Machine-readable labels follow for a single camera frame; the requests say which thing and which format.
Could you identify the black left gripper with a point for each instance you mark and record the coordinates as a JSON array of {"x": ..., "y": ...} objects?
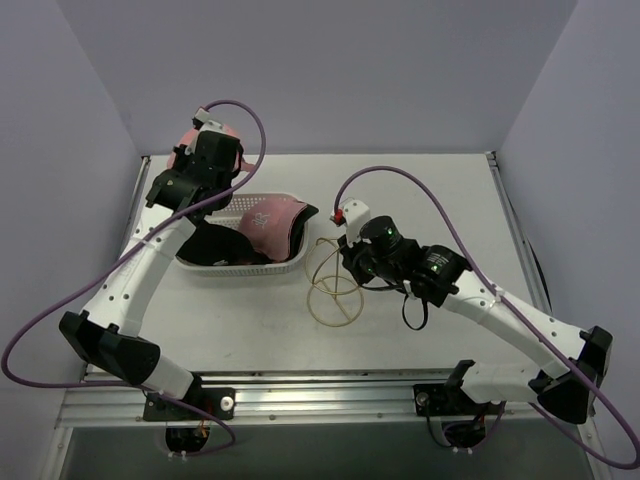
[{"x": 201, "y": 163}]

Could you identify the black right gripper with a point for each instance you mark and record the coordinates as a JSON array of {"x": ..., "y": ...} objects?
[{"x": 353, "y": 255}]

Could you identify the plain pink baseball cap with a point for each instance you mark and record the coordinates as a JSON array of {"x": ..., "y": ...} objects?
[{"x": 241, "y": 164}]

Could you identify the gold wire hat stand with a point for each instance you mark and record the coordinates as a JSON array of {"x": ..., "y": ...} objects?
[{"x": 326, "y": 278}]

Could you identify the pink cap with white logo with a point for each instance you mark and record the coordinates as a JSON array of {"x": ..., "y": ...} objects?
[{"x": 268, "y": 226}]

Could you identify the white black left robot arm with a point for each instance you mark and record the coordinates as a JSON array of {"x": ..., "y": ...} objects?
[{"x": 106, "y": 333}]

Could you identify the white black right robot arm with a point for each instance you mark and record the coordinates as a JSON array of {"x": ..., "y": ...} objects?
[{"x": 561, "y": 356}]

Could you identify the white perforated plastic basket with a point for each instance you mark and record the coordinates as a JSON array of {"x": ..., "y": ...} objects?
[{"x": 230, "y": 217}]

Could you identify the black baseball cap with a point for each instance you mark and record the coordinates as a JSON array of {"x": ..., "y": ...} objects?
[{"x": 212, "y": 244}]

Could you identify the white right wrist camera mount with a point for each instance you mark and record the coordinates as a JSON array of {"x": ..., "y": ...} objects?
[{"x": 352, "y": 214}]

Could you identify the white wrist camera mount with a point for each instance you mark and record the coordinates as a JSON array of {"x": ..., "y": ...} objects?
[
  {"x": 202, "y": 119},
  {"x": 352, "y": 214}
]

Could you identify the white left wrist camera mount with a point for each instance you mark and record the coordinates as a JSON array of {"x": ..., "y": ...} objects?
[{"x": 202, "y": 119}]

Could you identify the aluminium mounting rail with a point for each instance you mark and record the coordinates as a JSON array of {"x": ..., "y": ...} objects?
[{"x": 265, "y": 398}]

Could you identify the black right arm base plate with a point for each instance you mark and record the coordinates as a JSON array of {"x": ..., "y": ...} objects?
[{"x": 434, "y": 400}]

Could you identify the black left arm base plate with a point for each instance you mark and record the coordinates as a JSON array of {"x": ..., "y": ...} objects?
[{"x": 218, "y": 402}]

